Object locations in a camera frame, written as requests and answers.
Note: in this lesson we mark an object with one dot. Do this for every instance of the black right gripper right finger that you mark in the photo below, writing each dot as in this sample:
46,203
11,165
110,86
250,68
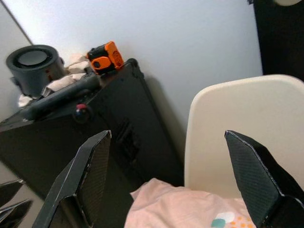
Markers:
259,180

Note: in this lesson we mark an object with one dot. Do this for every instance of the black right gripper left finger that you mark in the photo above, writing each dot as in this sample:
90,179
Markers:
71,185

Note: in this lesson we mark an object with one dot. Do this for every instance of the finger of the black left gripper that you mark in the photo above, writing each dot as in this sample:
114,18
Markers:
13,215
8,191

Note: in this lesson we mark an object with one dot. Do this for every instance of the pink pillow with dots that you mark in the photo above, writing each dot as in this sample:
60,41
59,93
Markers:
171,209

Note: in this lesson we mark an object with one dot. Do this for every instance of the white plastic chair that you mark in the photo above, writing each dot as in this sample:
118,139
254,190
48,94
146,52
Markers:
237,114

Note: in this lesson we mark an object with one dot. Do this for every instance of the large black equipment case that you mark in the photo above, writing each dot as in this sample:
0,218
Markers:
54,145

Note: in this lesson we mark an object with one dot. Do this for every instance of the red and black knob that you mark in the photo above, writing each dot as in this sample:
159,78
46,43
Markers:
82,113

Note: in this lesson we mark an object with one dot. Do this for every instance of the dark grey handheld tool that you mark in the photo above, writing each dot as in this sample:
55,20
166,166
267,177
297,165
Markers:
59,98

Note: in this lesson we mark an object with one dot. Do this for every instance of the beige crumpled cloth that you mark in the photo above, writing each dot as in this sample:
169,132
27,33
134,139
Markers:
63,82

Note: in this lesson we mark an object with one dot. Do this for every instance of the dark grey cylindrical container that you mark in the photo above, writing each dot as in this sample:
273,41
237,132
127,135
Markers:
35,73

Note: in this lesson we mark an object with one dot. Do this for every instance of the orange and black device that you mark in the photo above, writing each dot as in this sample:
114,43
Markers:
105,59

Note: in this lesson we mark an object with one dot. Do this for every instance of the black fabric panel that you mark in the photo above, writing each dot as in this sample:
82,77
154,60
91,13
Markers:
282,40

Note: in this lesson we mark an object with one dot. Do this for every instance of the white rounded object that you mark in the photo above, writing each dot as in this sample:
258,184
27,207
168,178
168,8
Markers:
288,2

